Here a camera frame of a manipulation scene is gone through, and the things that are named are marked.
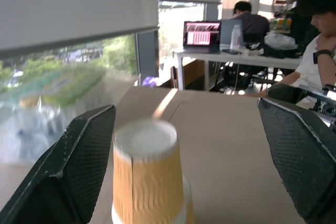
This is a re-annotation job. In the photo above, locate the large grey roller blind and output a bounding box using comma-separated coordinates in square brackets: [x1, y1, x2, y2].
[0, 0, 160, 58]

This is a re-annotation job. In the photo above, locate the dark window frame post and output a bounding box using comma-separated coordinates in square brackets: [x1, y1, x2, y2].
[135, 27, 160, 83]

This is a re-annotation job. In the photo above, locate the person in dark shirt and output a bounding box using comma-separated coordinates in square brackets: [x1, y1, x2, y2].
[232, 1, 271, 45]

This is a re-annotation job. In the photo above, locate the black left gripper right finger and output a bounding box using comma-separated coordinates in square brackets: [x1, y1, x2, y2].
[257, 97, 336, 224]

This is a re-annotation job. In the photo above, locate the white hanging cable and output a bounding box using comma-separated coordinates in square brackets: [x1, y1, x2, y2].
[234, 53, 242, 94]

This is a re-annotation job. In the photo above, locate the clear plastic bottle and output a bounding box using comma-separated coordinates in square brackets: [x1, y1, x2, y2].
[230, 24, 244, 51]

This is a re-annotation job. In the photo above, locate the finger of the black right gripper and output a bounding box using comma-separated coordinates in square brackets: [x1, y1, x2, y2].
[266, 84, 314, 105]

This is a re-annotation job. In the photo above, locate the person in white shirt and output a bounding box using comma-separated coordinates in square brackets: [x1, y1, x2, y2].
[245, 0, 336, 105]

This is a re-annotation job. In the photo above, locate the white plastic bag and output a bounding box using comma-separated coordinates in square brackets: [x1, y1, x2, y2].
[264, 31, 299, 50]

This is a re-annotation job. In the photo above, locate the black wrist watch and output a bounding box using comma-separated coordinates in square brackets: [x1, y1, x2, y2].
[312, 49, 333, 65]

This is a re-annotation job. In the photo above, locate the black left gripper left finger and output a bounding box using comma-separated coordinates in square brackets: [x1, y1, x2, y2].
[0, 104, 117, 224]

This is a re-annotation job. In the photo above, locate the purple object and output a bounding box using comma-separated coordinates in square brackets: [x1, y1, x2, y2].
[141, 76, 159, 88]

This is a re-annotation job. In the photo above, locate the grey laptop lid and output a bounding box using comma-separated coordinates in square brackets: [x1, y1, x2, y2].
[219, 18, 244, 47]

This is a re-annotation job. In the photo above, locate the orange ribbed paper cup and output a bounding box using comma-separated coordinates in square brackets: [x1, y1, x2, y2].
[111, 119, 185, 224]

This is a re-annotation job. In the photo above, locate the open laptop with pink screen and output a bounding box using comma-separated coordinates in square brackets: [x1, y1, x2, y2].
[182, 20, 223, 54]

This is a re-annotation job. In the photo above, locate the colourful box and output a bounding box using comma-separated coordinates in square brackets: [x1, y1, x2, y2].
[269, 17, 293, 30]

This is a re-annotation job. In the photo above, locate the white office table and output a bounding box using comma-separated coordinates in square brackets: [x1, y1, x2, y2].
[173, 47, 302, 91]

